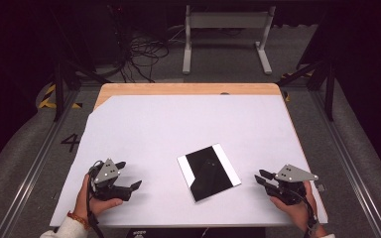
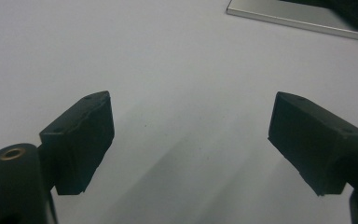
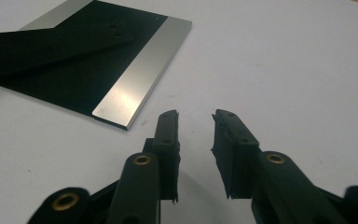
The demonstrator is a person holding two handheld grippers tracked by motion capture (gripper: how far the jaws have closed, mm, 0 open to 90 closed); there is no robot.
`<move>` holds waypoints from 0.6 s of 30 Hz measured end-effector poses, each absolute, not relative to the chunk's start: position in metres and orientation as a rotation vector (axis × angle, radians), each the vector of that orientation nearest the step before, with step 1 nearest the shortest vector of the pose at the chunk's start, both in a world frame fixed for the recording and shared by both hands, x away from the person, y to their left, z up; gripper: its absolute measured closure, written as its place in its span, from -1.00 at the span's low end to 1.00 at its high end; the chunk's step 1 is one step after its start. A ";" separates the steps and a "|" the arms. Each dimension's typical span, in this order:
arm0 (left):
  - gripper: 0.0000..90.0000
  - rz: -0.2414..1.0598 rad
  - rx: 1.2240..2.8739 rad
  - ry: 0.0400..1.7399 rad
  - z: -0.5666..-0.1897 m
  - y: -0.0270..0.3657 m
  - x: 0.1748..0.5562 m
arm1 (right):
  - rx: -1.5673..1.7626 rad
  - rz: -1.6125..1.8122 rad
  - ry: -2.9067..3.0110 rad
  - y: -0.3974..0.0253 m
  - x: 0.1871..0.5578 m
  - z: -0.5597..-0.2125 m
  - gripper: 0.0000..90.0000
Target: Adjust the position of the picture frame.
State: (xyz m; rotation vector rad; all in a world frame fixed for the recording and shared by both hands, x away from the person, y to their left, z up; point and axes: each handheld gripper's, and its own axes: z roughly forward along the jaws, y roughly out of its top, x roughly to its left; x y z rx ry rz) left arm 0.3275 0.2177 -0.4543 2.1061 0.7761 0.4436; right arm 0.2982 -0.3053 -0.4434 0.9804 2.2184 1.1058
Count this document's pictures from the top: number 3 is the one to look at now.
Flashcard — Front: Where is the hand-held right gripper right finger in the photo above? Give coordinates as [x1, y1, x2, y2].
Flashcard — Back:
[211, 108, 261, 200]

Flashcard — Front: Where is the white table sheet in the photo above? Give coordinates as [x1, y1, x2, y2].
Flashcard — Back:
[0, 0, 358, 224]

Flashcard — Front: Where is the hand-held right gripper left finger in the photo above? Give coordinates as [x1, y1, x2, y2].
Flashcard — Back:
[143, 109, 182, 204]

